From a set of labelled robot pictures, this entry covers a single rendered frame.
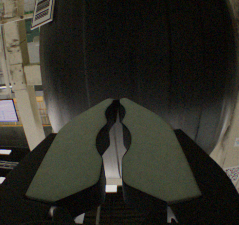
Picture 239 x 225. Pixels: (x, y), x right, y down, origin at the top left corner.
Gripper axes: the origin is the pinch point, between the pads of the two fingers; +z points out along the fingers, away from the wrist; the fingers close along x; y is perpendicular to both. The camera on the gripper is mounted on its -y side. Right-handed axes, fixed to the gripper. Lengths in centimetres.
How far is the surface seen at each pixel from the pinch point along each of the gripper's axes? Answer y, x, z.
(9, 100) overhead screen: 162, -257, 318
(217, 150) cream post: 32.0, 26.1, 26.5
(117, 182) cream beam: 69, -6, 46
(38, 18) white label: -5.3, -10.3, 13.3
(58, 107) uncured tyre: 5.7, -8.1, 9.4
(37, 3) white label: -7.5, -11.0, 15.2
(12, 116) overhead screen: 200, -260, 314
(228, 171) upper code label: 39, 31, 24
